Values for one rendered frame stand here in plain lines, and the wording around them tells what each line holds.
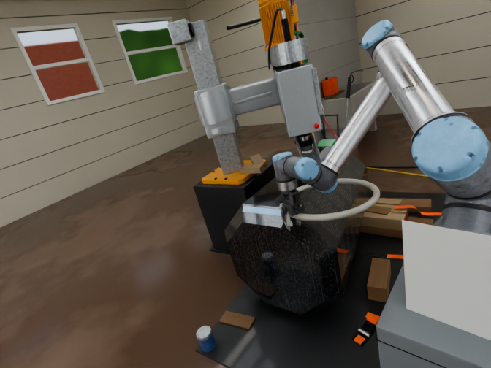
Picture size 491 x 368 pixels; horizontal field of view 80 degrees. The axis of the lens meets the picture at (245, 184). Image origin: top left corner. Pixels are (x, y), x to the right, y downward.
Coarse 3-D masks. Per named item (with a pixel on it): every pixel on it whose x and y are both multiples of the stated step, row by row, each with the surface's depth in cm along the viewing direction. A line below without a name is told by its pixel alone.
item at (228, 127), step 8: (208, 88) 240; (216, 88) 239; (224, 88) 239; (200, 112) 248; (232, 120) 249; (208, 128) 252; (216, 128) 252; (224, 128) 250; (232, 128) 251; (208, 136) 255; (216, 136) 255
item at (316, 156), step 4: (296, 136) 212; (312, 136) 206; (296, 140) 207; (296, 144) 212; (316, 148) 193; (300, 152) 194; (316, 152) 194; (300, 156) 193; (304, 156) 197; (308, 156) 196; (312, 156) 195; (316, 156) 194; (320, 156) 185; (316, 160) 191; (320, 160) 184
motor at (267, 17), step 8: (264, 0) 221; (272, 0) 220; (280, 0) 221; (264, 8) 224; (272, 8) 222; (288, 8) 225; (296, 8) 227; (264, 16) 227; (272, 16) 223; (280, 16) 224; (288, 16) 226; (296, 16) 229; (264, 24) 231; (272, 24) 227; (280, 24) 225; (264, 32) 234; (280, 32) 228; (272, 40) 231; (280, 40) 230; (264, 48) 229
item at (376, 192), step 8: (360, 184) 155; (368, 184) 149; (376, 192) 137; (368, 200) 131; (376, 200) 132; (352, 208) 127; (360, 208) 126; (368, 208) 128; (296, 216) 135; (304, 216) 132; (312, 216) 130; (320, 216) 128; (328, 216) 127; (336, 216) 126; (344, 216) 126
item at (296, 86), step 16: (304, 64) 183; (288, 80) 180; (304, 80) 179; (288, 96) 183; (304, 96) 183; (288, 112) 187; (304, 112) 187; (288, 128) 191; (304, 128) 190; (320, 128) 190
